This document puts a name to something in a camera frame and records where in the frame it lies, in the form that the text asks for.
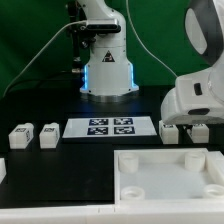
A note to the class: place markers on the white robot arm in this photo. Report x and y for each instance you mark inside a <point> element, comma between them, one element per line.
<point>109,74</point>

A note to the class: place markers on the white square tabletop part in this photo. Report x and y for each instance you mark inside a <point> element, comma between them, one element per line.
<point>168,174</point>

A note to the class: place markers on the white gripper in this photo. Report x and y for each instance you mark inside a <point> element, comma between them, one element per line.
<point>192,101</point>

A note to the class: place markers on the black camera stand pole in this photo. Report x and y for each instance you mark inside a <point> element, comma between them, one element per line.
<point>72,10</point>

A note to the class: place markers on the white plate with tags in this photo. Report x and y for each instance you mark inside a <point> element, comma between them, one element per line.
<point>109,127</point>

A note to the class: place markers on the white L-shaped obstacle fence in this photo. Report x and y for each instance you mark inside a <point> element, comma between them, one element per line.
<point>197,211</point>

